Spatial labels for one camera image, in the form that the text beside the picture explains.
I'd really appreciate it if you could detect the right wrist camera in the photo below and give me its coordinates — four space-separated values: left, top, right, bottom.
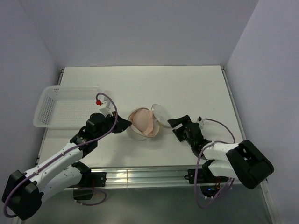
196 116 206 129

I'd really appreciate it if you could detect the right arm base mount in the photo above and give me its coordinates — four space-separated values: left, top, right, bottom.
193 168 234 199

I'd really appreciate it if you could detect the aluminium frame rail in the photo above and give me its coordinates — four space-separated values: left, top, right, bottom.
22 164 268 189

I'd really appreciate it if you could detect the pink bra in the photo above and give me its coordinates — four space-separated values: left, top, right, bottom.
128 107 160 140

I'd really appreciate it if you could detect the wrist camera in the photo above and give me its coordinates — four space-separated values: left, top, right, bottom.
99 100 112 117
196 116 206 129

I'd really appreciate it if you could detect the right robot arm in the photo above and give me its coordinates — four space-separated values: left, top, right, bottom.
167 115 274 189

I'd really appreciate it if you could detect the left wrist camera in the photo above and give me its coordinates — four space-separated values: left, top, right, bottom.
99 100 112 117

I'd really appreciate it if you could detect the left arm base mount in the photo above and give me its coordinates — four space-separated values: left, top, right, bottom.
72 172 107 204

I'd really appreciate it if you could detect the white plastic basket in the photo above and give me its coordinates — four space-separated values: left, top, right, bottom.
33 85 105 129

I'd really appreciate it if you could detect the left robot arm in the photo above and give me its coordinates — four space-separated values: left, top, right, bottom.
2 113 132 220

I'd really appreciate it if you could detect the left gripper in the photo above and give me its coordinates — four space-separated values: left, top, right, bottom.
95 111 131 140

